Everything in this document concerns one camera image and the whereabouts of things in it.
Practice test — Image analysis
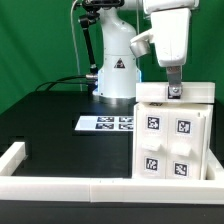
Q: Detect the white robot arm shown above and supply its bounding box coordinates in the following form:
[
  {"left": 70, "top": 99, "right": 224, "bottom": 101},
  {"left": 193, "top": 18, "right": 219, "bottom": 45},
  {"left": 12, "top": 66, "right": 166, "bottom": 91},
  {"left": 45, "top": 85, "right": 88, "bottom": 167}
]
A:
[{"left": 93, "top": 0, "right": 200, "bottom": 104}]

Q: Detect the white U-shaped fence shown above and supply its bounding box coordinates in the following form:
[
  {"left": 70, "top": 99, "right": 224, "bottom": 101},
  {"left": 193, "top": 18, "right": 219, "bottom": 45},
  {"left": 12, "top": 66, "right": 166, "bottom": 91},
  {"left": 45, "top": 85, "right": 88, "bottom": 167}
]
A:
[{"left": 0, "top": 142, "right": 224, "bottom": 205}]

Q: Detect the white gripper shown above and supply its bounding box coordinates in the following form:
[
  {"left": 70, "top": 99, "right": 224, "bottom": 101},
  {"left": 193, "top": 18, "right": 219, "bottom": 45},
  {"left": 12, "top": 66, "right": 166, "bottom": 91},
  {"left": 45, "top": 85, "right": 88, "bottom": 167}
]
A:
[{"left": 151, "top": 8, "right": 191, "bottom": 97}]

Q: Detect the white cabinet door panel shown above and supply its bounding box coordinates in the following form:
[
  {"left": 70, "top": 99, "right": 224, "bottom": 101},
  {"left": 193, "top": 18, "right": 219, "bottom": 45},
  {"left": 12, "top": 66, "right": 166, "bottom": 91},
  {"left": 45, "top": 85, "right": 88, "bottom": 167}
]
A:
[
  {"left": 132, "top": 103, "right": 169, "bottom": 179},
  {"left": 166, "top": 105, "right": 206, "bottom": 180}
]

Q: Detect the black cable bundle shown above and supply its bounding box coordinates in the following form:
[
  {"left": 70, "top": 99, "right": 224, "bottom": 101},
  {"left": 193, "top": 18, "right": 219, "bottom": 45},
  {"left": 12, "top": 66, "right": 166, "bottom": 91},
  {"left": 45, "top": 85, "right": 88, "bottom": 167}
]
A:
[{"left": 35, "top": 75, "right": 98, "bottom": 92}]

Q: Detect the grey thin cable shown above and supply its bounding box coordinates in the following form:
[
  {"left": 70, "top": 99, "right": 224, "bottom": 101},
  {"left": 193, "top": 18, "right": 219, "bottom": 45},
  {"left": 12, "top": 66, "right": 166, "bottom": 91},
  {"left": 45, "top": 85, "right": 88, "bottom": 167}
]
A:
[{"left": 69, "top": 0, "right": 84, "bottom": 92}]

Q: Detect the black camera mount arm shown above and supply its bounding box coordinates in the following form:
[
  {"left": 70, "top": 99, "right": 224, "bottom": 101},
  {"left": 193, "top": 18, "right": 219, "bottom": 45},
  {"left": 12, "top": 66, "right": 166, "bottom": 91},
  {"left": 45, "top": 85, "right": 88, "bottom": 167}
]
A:
[{"left": 77, "top": 0, "right": 125, "bottom": 81}]

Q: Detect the white cabinet top block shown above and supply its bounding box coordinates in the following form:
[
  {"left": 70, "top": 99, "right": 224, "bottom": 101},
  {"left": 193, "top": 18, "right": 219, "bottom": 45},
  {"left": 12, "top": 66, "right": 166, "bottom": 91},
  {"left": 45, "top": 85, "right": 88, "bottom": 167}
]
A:
[{"left": 136, "top": 82, "right": 215, "bottom": 104}]

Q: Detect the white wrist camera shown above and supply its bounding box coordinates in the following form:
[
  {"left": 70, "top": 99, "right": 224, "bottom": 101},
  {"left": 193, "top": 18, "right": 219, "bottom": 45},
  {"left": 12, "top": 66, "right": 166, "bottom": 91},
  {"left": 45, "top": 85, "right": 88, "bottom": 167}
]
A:
[{"left": 130, "top": 30, "right": 153, "bottom": 58}]

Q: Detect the white marker base plate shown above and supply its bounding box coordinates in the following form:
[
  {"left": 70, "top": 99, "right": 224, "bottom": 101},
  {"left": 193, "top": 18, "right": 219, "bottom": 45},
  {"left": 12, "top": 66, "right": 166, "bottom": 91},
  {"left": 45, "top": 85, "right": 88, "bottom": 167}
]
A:
[{"left": 75, "top": 116, "right": 133, "bottom": 131}]

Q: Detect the white cabinet body box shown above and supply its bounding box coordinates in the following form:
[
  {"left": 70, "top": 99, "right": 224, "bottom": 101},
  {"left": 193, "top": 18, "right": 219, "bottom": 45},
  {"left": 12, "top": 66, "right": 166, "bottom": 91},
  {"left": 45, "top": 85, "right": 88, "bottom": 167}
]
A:
[{"left": 131, "top": 101, "right": 214, "bottom": 181}]

